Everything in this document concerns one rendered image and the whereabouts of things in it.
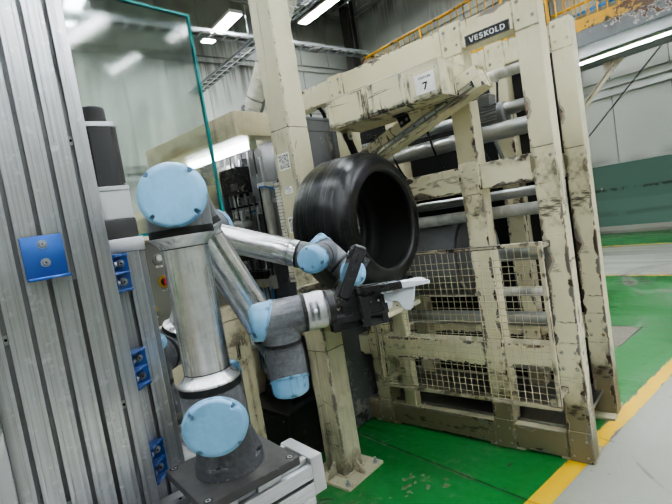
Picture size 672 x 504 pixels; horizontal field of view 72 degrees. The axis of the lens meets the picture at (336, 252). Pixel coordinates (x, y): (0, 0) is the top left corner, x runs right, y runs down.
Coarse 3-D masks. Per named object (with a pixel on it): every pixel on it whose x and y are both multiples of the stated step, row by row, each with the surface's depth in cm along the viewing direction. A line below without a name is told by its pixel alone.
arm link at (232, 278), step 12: (216, 216) 97; (216, 228) 97; (216, 240) 96; (228, 240) 99; (216, 252) 96; (228, 252) 97; (216, 264) 96; (228, 264) 97; (240, 264) 99; (216, 276) 97; (228, 276) 97; (240, 276) 98; (228, 288) 97; (240, 288) 97; (252, 288) 99; (228, 300) 99; (240, 300) 98; (252, 300) 98; (264, 300) 100; (240, 312) 98; (264, 348) 100
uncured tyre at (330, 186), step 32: (352, 160) 179; (384, 160) 190; (320, 192) 175; (352, 192) 172; (384, 192) 215; (320, 224) 173; (352, 224) 171; (384, 224) 222; (416, 224) 204; (384, 256) 217
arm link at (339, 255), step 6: (318, 234) 136; (324, 234) 137; (312, 240) 134; (318, 240) 134; (324, 240) 135; (330, 240) 136; (330, 246) 130; (336, 246) 135; (336, 252) 133; (342, 252) 135; (336, 258) 133; (342, 258) 134; (330, 264) 130; (336, 264) 133; (330, 270) 135
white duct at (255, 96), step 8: (288, 0) 233; (296, 0) 237; (288, 8) 235; (256, 64) 251; (256, 72) 252; (256, 80) 253; (248, 88) 260; (256, 88) 255; (248, 96) 258; (256, 96) 257; (248, 104) 260; (256, 104) 259
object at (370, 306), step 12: (360, 288) 91; (336, 300) 92; (348, 300) 92; (360, 300) 91; (372, 300) 92; (384, 300) 92; (336, 312) 90; (348, 312) 92; (360, 312) 92; (372, 312) 91; (384, 312) 91; (336, 324) 91; (348, 324) 93; (360, 324) 93; (372, 324) 91
